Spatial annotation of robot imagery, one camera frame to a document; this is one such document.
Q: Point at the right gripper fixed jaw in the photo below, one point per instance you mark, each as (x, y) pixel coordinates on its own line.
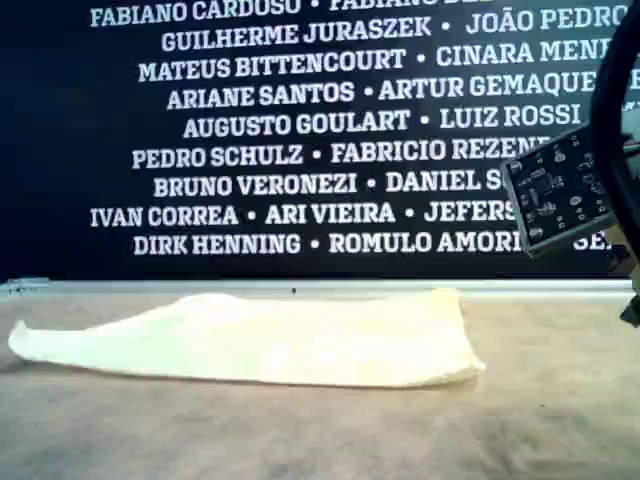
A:
(634, 311)

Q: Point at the pale yellow terry cloth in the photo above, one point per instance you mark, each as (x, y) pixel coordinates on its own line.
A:
(275, 345)

